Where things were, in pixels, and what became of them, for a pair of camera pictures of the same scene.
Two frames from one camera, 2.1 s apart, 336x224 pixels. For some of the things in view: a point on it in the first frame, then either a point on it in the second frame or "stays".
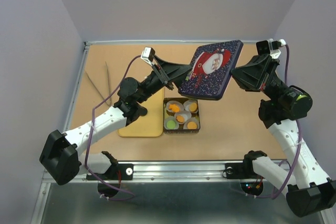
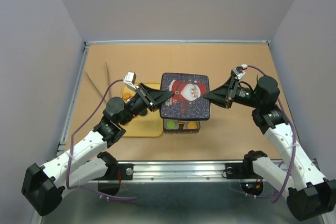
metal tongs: x=108 y=104 stays
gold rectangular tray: x=152 y=124 stays
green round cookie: x=170 y=124 stays
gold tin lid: x=211 y=71 → x=188 y=102
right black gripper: x=258 y=74 → x=220 y=96
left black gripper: x=169 y=72 → x=151 y=97
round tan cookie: x=191 y=125 stays
